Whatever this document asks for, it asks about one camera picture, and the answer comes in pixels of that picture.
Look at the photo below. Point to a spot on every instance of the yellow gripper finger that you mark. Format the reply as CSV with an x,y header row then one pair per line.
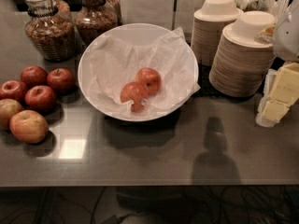
x,y
266,35
280,92

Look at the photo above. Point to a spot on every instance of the large white bowl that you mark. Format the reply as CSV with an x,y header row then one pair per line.
x,y
93,87

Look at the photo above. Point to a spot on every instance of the red apple with sticker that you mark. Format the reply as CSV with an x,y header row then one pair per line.
x,y
135,92

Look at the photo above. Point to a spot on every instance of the white paper liner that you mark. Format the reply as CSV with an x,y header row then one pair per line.
x,y
124,59

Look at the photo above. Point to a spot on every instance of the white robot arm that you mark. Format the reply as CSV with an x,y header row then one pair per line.
x,y
286,42

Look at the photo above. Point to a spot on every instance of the yellow-red apple front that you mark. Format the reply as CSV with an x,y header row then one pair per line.
x,y
29,126

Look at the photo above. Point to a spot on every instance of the yellowish apple left edge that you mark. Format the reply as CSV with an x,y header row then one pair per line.
x,y
8,108

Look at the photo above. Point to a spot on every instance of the front stack of paper bowls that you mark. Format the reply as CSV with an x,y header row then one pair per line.
x,y
241,62

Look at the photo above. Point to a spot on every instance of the stack of paper bowls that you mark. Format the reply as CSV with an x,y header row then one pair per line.
x,y
241,62
208,22

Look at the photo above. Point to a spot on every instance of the rear stack of paper bowls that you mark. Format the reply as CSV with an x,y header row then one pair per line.
x,y
208,22

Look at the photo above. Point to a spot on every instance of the white box left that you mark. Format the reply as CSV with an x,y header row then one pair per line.
x,y
158,12

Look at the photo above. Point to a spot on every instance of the front glass granola jar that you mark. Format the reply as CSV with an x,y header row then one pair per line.
x,y
50,31

